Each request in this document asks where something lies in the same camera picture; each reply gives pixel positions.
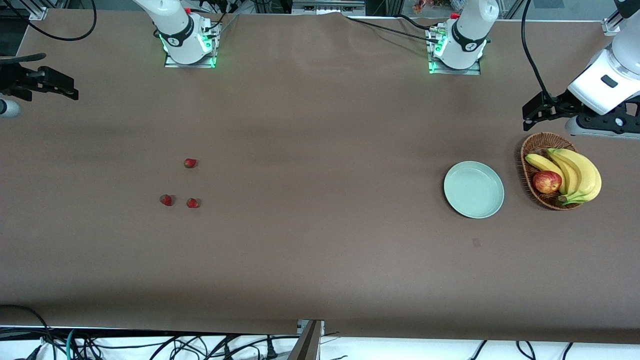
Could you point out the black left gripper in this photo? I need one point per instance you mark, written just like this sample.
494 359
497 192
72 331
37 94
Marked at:
561 103

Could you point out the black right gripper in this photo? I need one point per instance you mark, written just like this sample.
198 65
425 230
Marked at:
15 80

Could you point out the red strawberry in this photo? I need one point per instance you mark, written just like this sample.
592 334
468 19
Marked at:
193 202
166 200
190 163

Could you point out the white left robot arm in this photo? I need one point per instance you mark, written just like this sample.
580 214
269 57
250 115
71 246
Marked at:
467 30

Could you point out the pale green round plate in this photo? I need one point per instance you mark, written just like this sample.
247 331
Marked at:
474 190

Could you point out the brown wicker basket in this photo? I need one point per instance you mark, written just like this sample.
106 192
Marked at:
536 146

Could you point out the red apple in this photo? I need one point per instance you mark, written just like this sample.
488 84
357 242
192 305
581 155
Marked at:
547 182

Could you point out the yellow banana bunch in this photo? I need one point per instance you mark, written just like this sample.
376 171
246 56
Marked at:
585 175

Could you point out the colourful background objects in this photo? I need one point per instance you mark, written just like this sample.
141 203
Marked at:
422 6

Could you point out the grey electronics box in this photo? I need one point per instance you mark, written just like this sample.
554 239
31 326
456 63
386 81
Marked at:
327 6

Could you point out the brown table cover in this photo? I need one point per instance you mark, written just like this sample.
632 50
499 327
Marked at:
320 260

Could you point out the aluminium frame profile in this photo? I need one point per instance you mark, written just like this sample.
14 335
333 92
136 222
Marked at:
611 26
37 12

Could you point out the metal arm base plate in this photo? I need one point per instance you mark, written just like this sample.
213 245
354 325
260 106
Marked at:
200 64
455 71

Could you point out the metal post bracket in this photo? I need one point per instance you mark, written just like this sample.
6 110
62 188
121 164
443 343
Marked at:
301 326

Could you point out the brown table post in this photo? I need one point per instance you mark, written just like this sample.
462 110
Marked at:
306 345

